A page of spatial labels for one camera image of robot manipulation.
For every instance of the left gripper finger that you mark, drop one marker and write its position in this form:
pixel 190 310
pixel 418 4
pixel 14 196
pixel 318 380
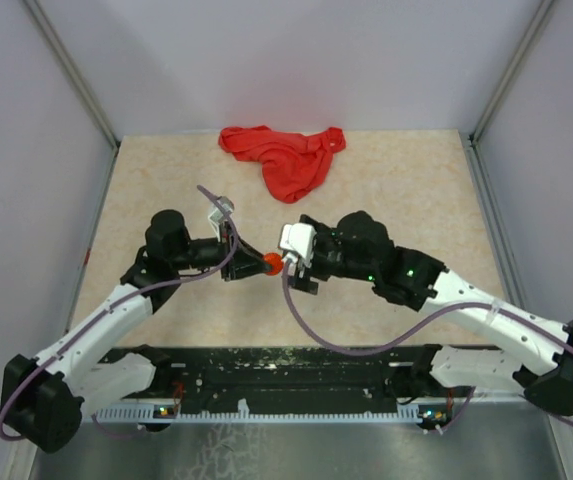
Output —
pixel 243 271
pixel 246 254

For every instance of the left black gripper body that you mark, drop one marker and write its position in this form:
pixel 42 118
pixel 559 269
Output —
pixel 221 250

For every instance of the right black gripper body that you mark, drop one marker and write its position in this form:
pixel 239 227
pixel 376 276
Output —
pixel 327 259

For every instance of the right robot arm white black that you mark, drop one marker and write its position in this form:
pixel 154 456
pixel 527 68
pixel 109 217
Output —
pixel 528 354

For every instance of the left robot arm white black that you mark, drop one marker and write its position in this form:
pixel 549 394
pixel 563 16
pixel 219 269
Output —
pixel 46 397

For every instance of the red crumpled cloth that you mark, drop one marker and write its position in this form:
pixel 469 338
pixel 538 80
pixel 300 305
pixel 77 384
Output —
pixel 292 164

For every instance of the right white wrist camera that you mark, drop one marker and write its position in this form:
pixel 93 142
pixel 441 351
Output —
pixel 296 243

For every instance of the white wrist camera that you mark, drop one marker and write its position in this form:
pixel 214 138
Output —
pixel 296 243
pixel 221 210

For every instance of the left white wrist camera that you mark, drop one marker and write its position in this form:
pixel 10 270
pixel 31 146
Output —
pixel 221 210

